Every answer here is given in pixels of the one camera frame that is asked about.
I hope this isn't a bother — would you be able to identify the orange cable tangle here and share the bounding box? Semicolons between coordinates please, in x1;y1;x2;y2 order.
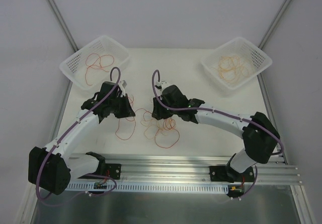
114;94;181;149

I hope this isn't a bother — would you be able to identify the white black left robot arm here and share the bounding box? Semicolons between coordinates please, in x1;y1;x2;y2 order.
28;81;135;195

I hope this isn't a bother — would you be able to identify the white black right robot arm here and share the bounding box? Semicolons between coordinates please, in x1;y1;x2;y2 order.
152;82;280;183

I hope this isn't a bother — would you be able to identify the white plastic basket left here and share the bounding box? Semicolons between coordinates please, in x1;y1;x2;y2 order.
59;35;131;92

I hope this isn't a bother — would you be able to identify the white plastic basket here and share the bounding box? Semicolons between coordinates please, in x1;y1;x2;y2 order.
59;35;131;92
200;37;272;94

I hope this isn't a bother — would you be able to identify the white plastic basket right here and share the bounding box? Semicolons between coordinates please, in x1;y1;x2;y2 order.
200;37;272;94

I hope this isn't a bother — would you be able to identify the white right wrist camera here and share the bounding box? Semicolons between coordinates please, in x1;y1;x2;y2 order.
154;81;170;90

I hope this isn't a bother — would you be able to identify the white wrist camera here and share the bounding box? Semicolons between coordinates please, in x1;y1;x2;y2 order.
154;81;170;90
118;80;127;97

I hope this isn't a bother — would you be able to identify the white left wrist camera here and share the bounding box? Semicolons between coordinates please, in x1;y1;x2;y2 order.
118;80;127;97

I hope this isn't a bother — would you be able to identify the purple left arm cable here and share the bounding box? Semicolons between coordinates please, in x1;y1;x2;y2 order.
35;66;121;201

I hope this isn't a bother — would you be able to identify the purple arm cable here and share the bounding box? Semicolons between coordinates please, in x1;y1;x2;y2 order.
151;69;285;201
35;66;121;201

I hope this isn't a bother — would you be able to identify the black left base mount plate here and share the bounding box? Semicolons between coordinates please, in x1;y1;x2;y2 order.
99;163;122;180

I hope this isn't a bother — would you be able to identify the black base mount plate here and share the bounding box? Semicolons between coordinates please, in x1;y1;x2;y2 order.
99;163;122;180
209;165;255;183

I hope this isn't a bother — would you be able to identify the aluminium table frame rail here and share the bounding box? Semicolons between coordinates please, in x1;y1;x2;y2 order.
103;154;303;186

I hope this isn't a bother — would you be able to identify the white slotted cable duct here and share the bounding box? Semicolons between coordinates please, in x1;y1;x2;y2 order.
66;181;228;194

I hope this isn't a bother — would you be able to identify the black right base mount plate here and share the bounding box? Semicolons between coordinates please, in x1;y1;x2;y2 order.
209;165;255;183

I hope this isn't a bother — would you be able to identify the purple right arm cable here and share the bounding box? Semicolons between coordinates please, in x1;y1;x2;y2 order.
151;69;285;201

